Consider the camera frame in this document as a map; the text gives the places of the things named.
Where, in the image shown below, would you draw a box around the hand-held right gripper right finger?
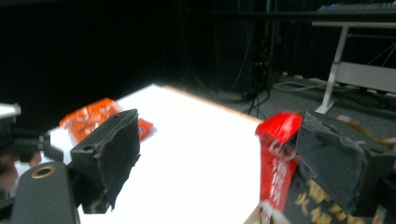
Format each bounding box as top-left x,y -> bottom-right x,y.
294,110 -> 396,217

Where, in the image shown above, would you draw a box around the white floor cables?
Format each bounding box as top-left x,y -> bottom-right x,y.
272,74 -> 330,96

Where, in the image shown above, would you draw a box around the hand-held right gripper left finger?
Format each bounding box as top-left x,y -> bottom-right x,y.
69,108 -> 141,215

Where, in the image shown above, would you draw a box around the red orange sauce packet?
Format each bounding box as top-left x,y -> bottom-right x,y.
136,118 -> 155,142

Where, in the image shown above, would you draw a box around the clear orange snack packet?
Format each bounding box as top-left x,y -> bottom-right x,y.
58,97 -> 124,144

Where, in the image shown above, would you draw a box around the red and black packet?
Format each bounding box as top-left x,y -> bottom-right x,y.
243,111 -> 396,224

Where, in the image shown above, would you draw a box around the white desk frame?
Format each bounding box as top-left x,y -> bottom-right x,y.
311,21 -> 396,115

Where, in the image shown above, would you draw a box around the black floor cables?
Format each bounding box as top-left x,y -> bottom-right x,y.
247,46 -> 274,117

